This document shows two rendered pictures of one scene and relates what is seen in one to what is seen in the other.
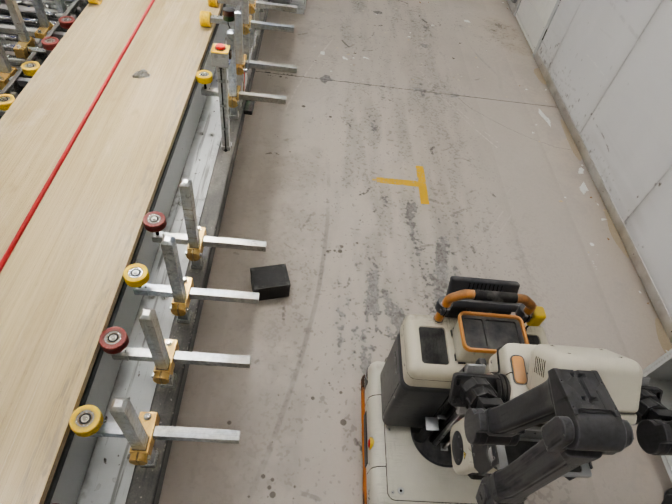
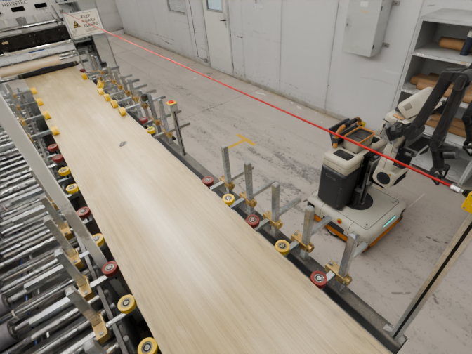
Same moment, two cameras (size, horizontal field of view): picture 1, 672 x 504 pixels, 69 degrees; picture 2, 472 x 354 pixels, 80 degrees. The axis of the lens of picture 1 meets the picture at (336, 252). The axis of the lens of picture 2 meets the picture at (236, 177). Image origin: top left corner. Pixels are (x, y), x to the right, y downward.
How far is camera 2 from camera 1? 1.23 m
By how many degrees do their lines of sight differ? 21
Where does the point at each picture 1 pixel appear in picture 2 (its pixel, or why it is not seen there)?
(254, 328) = not seen: hidden behind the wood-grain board
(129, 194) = (185, 180)
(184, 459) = not seen: hidden behind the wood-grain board
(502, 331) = (359, 133)
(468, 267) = (293, 154)
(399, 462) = (355, 217)
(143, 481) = (311, 264)
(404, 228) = (257, 157)
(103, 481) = not seen: hidden behind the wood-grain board
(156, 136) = (164, 157)
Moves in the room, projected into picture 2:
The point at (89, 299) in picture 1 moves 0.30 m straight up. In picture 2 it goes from (224, 217) to (218, 180)
